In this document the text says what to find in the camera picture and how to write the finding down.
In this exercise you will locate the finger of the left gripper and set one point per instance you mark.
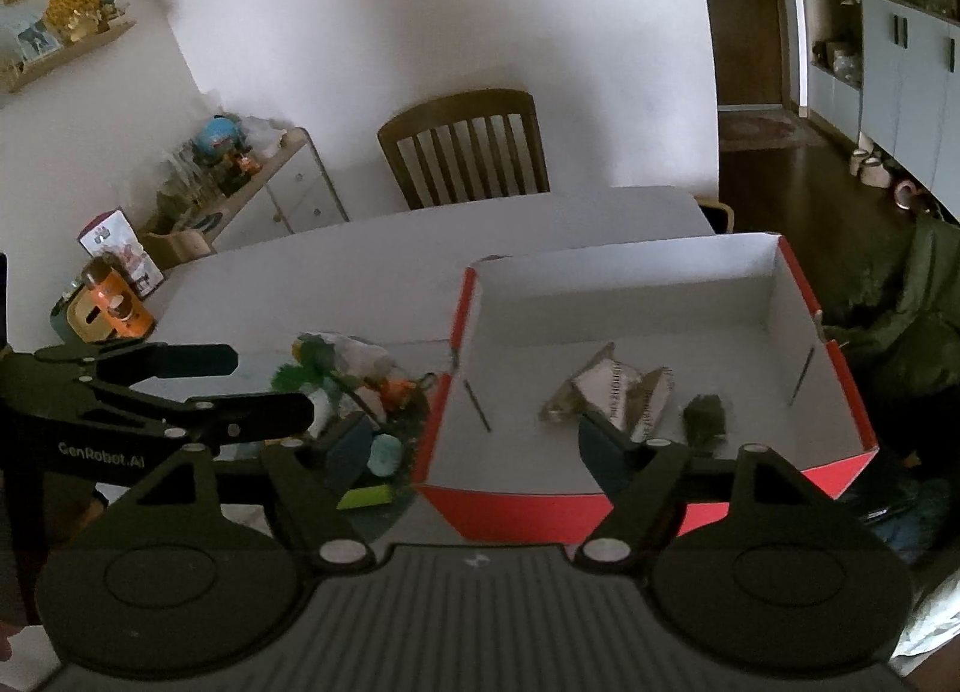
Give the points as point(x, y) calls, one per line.
point(212, 420)
point(134, 361)

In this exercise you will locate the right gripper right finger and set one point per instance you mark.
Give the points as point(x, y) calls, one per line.
point(644, 483)

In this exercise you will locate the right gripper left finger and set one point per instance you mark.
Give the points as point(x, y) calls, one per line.
point(305, 482)

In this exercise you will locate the lime green small box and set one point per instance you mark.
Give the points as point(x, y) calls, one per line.
point(367, 498)

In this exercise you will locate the wooden tissue box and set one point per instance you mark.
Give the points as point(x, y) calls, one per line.
point(76, 319)

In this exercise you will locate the small black fuzzy item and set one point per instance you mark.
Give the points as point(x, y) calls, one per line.
point(704, 424)

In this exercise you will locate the teal small block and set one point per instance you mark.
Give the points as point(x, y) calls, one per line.
point(386, 455)

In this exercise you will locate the grey white patterned pouch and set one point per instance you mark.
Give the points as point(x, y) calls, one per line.
point(632, 401)

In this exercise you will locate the green felt piece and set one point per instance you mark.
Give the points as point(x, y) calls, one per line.
point(314, 367)

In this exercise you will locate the red white printed box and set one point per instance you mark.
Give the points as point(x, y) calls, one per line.
point(112, 237)

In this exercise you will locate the orange toy figure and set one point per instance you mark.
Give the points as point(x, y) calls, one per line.
point(396, 394)

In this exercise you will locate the red white cardboard box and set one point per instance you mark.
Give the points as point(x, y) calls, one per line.
point(638, 330)

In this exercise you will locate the white drawer sideboard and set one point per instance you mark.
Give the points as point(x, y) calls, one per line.
point(291, 194)

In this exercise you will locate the blue globe toy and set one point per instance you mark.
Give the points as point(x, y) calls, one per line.
point(217, 138)

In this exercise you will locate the dark green jacket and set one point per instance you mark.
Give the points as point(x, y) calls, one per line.
point(897, 326)

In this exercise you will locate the yellow plush ornament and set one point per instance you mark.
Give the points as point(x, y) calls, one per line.
point(74, 20)

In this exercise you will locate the doormat rug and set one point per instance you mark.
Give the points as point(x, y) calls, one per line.
point(757, 130)

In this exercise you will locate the dark wooden chair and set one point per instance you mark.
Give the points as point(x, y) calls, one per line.
point(472, 146)

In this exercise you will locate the light blue cabinet unit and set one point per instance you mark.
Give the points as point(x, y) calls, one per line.
point(907, 101)

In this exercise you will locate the dark wooden door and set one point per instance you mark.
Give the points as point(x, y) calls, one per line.
point(747, 43)

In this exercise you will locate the wooden wall shelf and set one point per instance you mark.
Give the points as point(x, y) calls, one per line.
point(16, 78)

